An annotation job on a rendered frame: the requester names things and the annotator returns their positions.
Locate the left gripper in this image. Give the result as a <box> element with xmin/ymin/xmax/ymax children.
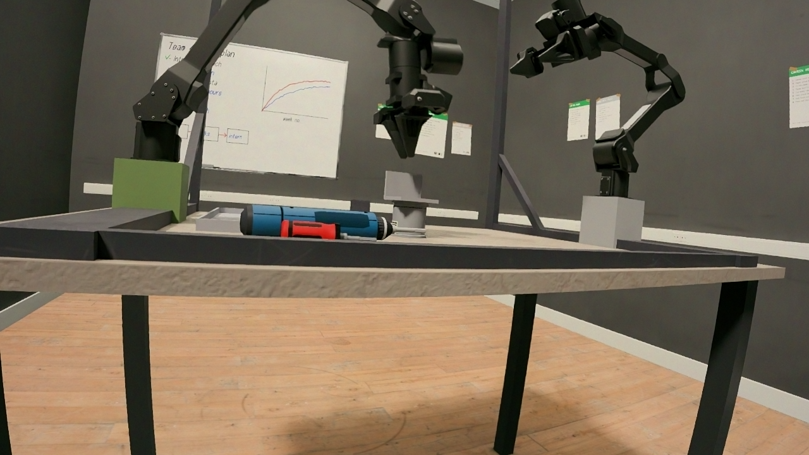
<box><xmin>509</xmin><ymin>26</ymin><xmax>592</xmax><ymax>78</ymax></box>

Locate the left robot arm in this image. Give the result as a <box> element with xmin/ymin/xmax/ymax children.
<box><xmin>535</xmin><ymin>0</ymin><xmax>686</xmax><ymax>198</ymax></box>

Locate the red screwdriver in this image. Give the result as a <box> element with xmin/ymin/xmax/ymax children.
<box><xmin>281</xmin><ymin>221</ymin><xmax>372</xmax><ymax>241</ymax></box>

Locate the white metal bracket plate with holes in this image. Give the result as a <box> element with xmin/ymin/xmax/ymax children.
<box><xmin>384</xmin><ymin>171</ymin><xmax>439</xmax><ymax>203</ymax></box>

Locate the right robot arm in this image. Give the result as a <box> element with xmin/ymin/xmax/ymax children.
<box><xmin>130</xmin><ymin>0</ymin><xmax>464</xmax><ymax>162</ymax></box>

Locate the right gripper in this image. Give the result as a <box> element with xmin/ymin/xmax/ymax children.
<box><xmin>374</xmin><ymin>67</ymin><xmax>446</xmax><ymax>159</ymax></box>

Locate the blue cordless drill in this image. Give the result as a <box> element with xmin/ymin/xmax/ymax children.
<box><xmin>240</xmin><ymin>205</ymin><xmax>426</xmax><ymax>240</ymax></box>

